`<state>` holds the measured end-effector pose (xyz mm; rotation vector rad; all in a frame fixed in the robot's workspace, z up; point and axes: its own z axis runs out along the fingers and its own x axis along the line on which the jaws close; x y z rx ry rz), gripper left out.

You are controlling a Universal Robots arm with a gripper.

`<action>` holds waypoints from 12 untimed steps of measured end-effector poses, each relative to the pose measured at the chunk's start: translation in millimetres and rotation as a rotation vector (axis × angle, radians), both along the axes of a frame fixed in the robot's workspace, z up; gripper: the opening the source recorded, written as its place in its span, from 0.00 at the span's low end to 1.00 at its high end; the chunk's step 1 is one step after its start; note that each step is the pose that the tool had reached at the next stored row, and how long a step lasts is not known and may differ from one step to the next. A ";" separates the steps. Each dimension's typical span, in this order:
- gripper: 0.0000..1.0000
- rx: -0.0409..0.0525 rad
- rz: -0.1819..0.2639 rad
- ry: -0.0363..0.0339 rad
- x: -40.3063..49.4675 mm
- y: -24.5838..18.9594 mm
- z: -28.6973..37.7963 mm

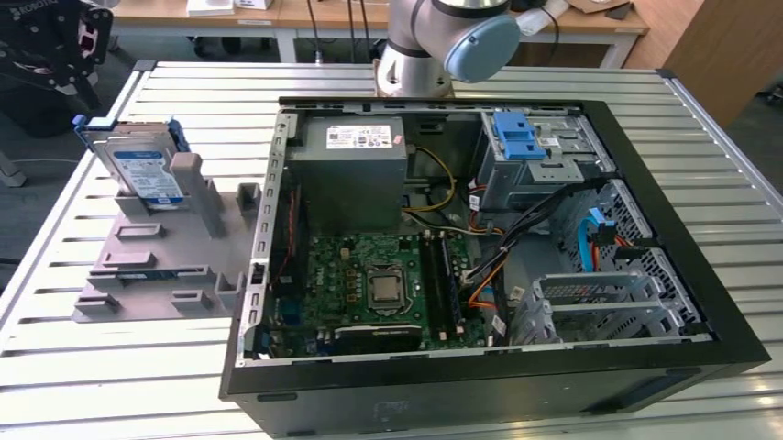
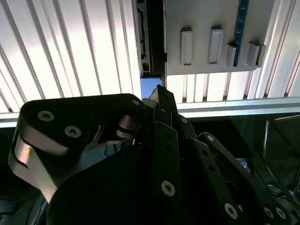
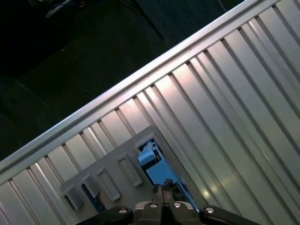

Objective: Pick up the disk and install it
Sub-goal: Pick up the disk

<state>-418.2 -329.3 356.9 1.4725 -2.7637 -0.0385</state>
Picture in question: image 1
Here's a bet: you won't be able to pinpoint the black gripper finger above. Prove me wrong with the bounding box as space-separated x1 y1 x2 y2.
0 49 45 93
42 57 105 111

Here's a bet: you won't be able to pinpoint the hard disk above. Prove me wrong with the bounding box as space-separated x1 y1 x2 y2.
71 115 193 215

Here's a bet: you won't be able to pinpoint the silver disk bay cage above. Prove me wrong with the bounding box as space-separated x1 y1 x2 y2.
510 269 701 347

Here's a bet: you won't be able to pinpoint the wooden office desk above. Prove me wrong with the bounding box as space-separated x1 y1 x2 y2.
278 0 651 70
110 0 289 63

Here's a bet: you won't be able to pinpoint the white table foot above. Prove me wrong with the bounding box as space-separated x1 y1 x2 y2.
0 150 30 188

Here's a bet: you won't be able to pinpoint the large white box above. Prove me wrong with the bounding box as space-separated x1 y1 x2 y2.
186 0 238 18

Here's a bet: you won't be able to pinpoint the grey parts rack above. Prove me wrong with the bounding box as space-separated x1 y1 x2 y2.
71 153 265 325

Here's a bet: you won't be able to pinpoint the bare RAM stick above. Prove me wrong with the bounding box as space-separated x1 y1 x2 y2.
119 269 183 281

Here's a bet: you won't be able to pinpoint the grey power supply unit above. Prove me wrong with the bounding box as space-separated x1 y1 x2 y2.
286 114 410 236

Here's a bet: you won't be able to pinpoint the green motherboard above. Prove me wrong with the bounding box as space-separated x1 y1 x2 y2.
273 230 495 358

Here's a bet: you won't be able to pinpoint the silver CPU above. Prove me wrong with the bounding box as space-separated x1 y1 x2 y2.
366 269 407 309

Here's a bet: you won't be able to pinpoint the blue plastic drive latch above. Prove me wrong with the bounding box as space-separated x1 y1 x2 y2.
491 110 551 162

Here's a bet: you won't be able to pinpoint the black RAM slot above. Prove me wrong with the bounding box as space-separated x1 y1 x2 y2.
422 231 447 339

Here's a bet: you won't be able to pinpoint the black graphics card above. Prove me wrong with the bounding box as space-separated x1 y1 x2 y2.
333 322 425 355

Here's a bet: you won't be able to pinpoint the white plastic tube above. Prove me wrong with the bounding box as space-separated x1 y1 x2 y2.
515 0 571 36

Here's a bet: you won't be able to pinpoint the installed RAM stick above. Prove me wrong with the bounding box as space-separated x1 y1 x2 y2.
441 237 466 334

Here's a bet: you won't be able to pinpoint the silver optical drive cage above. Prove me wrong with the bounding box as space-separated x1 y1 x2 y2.
477 109 617 213

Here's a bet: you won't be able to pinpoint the brown cardboard box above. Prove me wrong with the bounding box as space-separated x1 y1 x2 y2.
569 0 633 22

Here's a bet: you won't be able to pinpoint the black open PC case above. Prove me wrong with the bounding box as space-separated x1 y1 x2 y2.
218 94 772 439

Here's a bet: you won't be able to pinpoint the wooden cabinet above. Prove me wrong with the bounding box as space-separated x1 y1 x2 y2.
627 0 783 130

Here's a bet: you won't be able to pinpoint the yellow power wires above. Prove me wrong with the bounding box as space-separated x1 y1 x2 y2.
402 145 459 215

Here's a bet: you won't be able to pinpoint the black cable bundle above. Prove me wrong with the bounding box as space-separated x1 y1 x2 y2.
463 177 617 286

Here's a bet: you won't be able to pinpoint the blue data wire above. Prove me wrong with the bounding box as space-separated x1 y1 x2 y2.
577 208 617 277

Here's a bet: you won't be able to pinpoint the red orange power wire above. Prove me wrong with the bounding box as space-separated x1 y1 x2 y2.
614 235 658 251

